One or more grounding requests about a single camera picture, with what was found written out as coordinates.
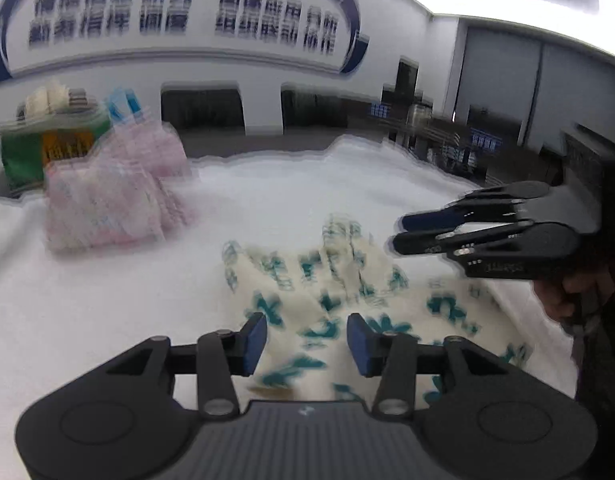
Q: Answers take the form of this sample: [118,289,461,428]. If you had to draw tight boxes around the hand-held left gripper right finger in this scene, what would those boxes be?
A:
[346,312,508,418]

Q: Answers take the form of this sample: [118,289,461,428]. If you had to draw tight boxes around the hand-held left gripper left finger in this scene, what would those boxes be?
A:
[104,311,269,418]

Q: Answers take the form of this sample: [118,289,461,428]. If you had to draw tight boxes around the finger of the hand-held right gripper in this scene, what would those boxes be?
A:
[398,181,554,232]
[391,220,538,278]

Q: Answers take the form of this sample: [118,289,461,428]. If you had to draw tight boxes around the cream floral garment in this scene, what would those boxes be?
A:
[221,212,533,411]

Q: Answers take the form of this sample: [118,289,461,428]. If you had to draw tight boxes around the person's right hand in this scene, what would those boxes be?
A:
[532,272,613,338]

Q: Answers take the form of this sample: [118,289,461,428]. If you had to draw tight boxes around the dark blurry equipment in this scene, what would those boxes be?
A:
[367,57,505,183]

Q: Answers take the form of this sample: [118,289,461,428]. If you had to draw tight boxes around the grey window blinds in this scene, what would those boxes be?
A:
[457,25,615,153]

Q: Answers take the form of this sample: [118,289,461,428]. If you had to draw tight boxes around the pink patterned garment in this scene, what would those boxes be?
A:
[43,120,200,254]

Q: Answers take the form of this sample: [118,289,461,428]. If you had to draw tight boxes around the green storage basket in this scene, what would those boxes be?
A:
[0,110,113,196]

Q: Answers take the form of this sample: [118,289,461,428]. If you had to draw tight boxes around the blue wall lettering sign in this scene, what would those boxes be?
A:
[0,0,372,82]

